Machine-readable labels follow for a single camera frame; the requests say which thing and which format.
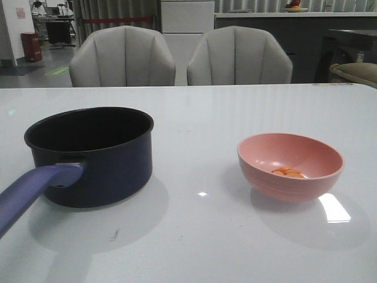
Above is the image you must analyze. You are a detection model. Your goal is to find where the orange ham slices pile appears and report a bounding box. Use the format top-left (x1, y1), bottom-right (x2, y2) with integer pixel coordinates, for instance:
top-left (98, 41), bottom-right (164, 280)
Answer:
top-left (272, 166), bottom-right (305, 178)

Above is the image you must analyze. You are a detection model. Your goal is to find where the pink plastic bowl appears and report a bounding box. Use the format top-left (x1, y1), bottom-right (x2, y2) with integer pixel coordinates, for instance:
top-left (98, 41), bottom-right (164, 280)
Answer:
top-left (237, 133), bottom-right (345, 202)

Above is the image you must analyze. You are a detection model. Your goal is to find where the dark blue saucepan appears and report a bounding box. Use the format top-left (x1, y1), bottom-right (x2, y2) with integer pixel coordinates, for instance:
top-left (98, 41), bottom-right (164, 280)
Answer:
top-left (1, 107), bottom-right (154, 234)

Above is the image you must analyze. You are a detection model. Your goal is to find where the right beige upholstered chair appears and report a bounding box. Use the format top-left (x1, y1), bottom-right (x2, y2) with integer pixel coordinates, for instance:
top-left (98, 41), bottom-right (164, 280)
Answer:
top-left (186, 26), bottom-right (293, 85)

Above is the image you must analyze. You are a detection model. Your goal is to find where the beige upholstered chair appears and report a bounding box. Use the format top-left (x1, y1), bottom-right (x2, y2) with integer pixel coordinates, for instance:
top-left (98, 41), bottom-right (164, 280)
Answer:
top-left (186, 26), bottom-right (293, 85)
top-left (70, 25), bottom-right (176, 87)

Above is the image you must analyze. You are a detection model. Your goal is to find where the left beige upholstered chair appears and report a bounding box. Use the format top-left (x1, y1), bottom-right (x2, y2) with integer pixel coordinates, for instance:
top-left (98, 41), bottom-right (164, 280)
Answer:
top-left (70, 25), bottom-right (176, 87)

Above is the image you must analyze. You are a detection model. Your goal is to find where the white cabinet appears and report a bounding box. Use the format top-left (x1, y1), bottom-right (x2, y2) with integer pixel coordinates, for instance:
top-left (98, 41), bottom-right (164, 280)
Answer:
top-left (160, 1), bottom-right (215, 86)

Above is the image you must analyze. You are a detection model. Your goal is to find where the grey counter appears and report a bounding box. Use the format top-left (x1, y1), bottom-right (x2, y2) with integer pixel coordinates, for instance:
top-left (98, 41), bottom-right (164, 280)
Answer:
top-left (214, 12), bottom-right (376, 83)

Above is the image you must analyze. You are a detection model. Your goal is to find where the fruit plate on counter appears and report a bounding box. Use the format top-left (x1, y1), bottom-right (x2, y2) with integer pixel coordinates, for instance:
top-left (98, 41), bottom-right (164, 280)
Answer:
top-left (283, 0), bottom-right (308, 12)

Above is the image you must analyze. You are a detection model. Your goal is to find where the dark side table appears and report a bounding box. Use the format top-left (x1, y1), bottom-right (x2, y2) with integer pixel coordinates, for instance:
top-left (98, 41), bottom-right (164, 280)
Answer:
top-left (314, 29), bottom-right (376, 83)

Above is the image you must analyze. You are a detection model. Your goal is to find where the background desk with equipment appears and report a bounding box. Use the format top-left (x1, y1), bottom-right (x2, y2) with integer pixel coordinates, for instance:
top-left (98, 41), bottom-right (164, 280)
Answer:
top-left (31, 1), bottom-right (75, 49)

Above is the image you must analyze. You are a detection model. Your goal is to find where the red trash bin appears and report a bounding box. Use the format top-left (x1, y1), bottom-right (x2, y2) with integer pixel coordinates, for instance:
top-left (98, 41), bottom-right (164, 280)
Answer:
top-left (21, 32), bottom-right (42, 62)

